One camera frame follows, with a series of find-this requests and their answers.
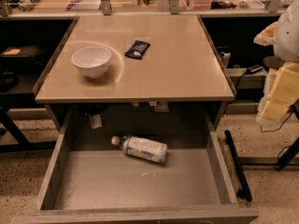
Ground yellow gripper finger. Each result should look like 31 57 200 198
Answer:
256 63 299 124
253 21 277 46

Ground clear blue plastic water bottle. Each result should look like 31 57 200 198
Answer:
111 135 167 163

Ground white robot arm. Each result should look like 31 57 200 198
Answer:
253 0 299 125

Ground beige top cabinet counter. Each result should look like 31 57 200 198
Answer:
35 14 235 105

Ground white tag under counter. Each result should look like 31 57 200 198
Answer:
89 114 103 129

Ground open grey drawer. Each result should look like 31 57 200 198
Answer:
11 105 258 224

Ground black snack packet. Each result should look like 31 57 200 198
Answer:
125 40 150 60

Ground white ceramic bowl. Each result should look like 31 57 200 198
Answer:
71 46 112 78

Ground black bag with note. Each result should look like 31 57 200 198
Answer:
0 45 44 59

